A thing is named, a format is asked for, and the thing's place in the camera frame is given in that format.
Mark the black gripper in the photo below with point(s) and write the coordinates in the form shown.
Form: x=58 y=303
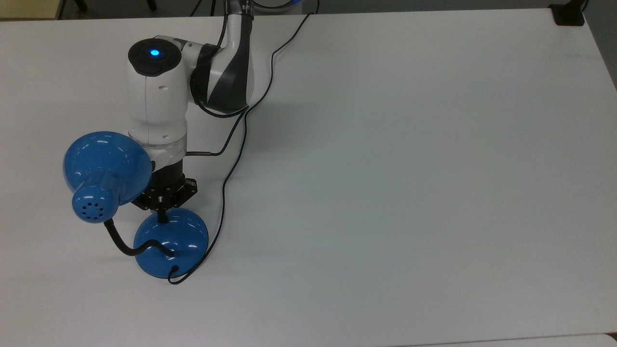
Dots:
x=166 y=185

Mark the blue gooseneck desk lamp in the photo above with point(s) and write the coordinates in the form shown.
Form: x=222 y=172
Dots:
x=106 y=164

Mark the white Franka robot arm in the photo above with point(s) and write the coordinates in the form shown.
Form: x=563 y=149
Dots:
x=154 y=106

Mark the black furniture leg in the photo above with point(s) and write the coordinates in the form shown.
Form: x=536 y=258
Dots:
x=81 y=5
x=151 y=4

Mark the tan wooden board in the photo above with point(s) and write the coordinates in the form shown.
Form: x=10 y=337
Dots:
x=29 y=7

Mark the black corner table clamp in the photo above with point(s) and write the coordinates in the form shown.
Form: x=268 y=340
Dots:
x=569 y=17

